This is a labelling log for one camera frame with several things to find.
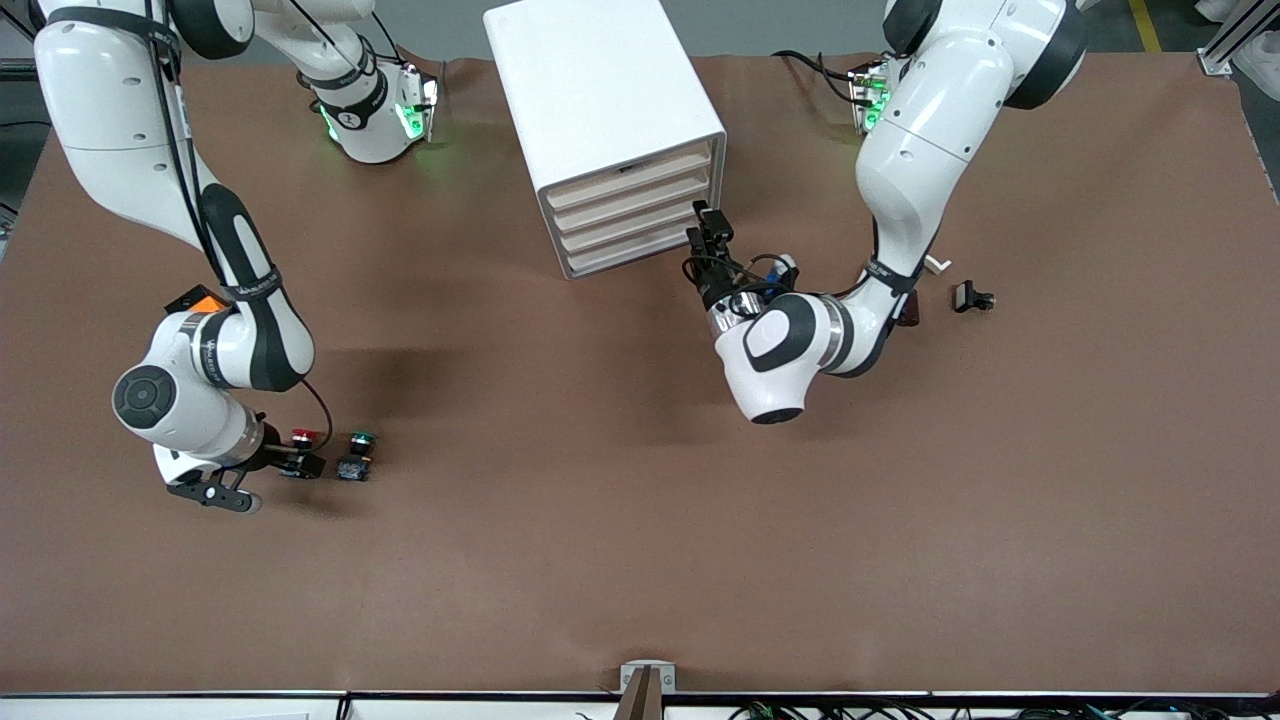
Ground green push button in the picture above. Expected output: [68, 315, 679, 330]
[337, 431, 380, 483]

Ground orange box with hole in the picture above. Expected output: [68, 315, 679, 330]
[165, 284, 227, 317]

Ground metal base connector plate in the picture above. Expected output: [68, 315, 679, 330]
[848, 62, 893, 137]
[395, 65, 442, 143]

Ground brown table mat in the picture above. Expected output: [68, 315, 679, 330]
[0, 55, 1280, 697]

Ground black base cable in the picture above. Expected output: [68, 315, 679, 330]
[772, 48, 863, 107]

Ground metal table edge bracket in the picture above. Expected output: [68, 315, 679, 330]
[620, 660, 677, 693]

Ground brown post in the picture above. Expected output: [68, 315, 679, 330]
[612, 667, 665, 720]

